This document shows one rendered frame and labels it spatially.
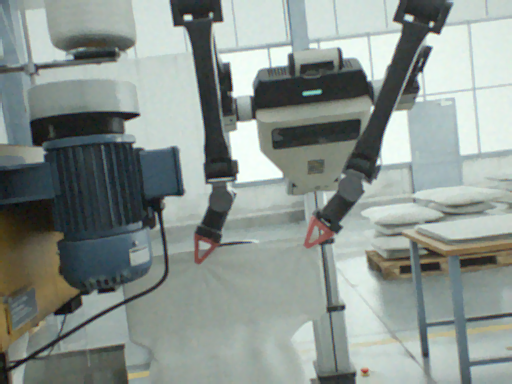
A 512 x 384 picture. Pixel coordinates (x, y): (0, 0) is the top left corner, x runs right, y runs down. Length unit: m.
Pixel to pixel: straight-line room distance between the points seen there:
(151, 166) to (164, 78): 8.63
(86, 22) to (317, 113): 0.80
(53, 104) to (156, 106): 8.61
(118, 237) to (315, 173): 0.98
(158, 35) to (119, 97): 8.88
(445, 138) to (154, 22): 6.22
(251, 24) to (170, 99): 2.18
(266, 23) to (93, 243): 8.93
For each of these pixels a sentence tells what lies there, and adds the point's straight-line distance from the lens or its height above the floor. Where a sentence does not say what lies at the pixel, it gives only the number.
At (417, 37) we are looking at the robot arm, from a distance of 1.09.
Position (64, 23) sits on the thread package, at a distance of 0.96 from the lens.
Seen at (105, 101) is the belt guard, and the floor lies 1.38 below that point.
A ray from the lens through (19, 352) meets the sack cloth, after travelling 1.32.
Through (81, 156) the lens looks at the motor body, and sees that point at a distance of 0.77.
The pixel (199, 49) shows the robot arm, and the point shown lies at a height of 1.51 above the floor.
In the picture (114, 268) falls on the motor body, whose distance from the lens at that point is 0.78.
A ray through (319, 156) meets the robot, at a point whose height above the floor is 1.25.
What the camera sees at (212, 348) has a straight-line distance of 1.17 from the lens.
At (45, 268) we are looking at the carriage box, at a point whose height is 1.11.
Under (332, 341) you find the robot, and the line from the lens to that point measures 1.81.
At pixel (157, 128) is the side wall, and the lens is 9.32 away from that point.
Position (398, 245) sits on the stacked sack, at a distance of 4.47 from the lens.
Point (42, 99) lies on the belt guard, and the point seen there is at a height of 1.39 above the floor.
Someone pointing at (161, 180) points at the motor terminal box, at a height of 1.25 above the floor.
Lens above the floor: 1.26
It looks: 4 degrees down
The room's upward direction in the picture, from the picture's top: 7 degrees counter-clockwise
